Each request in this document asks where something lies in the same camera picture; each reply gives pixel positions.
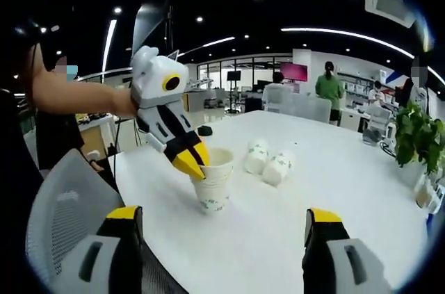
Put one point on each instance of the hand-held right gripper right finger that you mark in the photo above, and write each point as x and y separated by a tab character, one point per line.
318	266

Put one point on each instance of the black stand pole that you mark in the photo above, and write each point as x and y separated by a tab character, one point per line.
170	30

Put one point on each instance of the short ceiling light strip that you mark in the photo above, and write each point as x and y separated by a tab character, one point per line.
109	45

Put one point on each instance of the wooden front counter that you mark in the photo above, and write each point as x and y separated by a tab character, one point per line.
94	141

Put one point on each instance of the grey studio softbox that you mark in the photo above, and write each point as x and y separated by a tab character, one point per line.
146	26

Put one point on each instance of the small black object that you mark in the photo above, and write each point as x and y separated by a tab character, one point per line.
205	130

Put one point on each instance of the white table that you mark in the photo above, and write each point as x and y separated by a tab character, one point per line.
260	231

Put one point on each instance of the glass vase with pebbles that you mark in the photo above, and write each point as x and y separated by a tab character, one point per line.
422	196

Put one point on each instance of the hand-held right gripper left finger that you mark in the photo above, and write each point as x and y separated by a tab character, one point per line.
113	262

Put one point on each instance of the pink screen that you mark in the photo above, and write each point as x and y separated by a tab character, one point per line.
293	71

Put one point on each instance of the green printed paper cup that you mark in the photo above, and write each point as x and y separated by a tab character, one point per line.
212	200
278	169
220	158
256	156

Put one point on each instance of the grey mesh office chair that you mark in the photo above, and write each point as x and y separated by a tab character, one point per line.
59	210

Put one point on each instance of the storage shelf with boxes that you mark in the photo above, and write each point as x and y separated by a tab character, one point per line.
354	83

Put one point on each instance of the ceiling air conditioner unit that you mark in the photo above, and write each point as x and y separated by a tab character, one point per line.
389	2

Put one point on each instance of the green potted plant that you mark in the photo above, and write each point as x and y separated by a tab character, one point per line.
417	134

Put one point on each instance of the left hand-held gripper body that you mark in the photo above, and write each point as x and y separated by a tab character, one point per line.
149	82

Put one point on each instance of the black monitor on stand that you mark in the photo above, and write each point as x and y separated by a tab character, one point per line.
233	75

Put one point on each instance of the long curved ceiling light strip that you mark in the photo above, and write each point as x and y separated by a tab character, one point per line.
302	30

